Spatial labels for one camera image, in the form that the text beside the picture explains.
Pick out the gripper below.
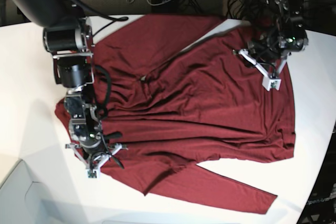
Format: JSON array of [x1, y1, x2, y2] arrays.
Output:
[[248, 17, 309, 63], [64, 89, 122, 156]]

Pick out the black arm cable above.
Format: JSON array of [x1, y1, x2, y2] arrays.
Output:
[[91, 63, 111, 120]]

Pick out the dark red long-sleeve t-shirt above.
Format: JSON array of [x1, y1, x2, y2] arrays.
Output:
[[54, 15, 296, 216]]

